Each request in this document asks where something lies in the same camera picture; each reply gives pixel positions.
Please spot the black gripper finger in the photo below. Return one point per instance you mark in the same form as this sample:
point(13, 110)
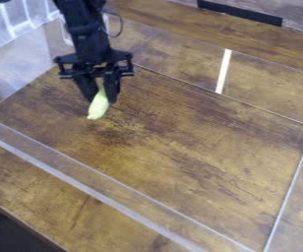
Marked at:
point(88, 87)
point(112, 87)

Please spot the green handled spoon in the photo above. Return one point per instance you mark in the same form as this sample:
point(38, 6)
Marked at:
point(100, 105)

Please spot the black bar on table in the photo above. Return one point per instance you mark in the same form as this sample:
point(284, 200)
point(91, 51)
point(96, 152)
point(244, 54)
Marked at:
point(239, 12)

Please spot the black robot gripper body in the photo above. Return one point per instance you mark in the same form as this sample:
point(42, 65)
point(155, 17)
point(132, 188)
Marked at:
point(95, 57)

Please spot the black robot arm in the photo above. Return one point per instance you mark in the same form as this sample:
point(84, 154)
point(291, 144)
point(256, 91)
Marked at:
point(84, 16)

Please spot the clear acrylic enclosure walls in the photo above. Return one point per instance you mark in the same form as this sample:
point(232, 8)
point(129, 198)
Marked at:
point(183, 170)

